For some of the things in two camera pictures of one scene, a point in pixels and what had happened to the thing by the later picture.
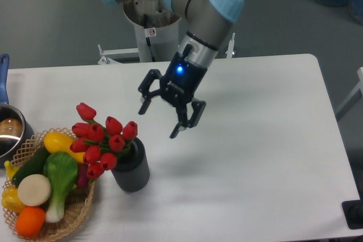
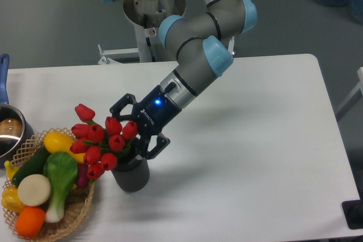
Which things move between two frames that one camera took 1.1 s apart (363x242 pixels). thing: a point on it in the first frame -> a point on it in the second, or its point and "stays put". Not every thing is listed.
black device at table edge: (353, 212) stays put
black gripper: (180, 83) -> (154, 110)
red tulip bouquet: (100, 145) stays put
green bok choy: (60, 170) stays put
